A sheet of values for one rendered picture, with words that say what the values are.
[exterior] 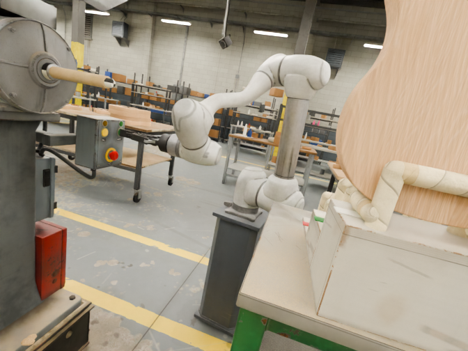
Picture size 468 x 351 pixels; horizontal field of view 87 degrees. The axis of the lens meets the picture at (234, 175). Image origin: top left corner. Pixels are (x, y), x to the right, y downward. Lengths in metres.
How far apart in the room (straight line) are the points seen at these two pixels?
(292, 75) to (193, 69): 11.88
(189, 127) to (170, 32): 13.10
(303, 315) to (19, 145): 1.01
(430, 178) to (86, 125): 1.05
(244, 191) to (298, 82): 0.59
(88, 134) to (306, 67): 0.90
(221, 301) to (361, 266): 1.24
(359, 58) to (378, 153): 11.67
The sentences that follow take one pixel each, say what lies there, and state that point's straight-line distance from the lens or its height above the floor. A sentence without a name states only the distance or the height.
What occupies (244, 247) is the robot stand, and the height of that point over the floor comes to 0.56.
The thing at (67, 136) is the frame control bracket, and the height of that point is 1.03.
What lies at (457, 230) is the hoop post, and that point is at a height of 1.11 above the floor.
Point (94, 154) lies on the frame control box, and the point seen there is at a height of 0.98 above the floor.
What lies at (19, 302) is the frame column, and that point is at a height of 0.37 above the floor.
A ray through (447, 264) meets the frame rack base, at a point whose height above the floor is 1.08.
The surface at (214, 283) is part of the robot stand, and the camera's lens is 1.58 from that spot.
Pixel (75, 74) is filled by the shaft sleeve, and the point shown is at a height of 1.25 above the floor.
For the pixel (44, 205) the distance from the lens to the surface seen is 1.29.
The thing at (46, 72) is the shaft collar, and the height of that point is 1.24.
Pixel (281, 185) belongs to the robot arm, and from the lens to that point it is 1.20.
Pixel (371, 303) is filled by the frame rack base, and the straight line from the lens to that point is 0.50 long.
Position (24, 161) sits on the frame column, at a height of 0.93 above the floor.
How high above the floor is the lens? 1.23
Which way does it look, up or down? 13 degrees down
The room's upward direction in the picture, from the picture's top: 11 degrees clockwise
